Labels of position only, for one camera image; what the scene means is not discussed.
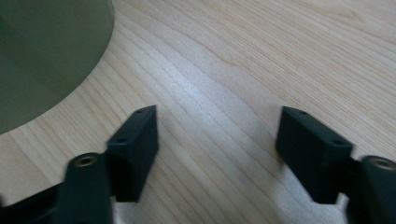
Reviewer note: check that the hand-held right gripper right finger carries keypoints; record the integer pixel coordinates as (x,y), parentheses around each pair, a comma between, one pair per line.
(314,155)

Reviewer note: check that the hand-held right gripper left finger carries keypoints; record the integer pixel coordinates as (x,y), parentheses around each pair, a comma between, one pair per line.
(134,155)

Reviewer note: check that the green ribbed plastic bin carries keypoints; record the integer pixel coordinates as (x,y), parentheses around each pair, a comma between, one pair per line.
(46,56)

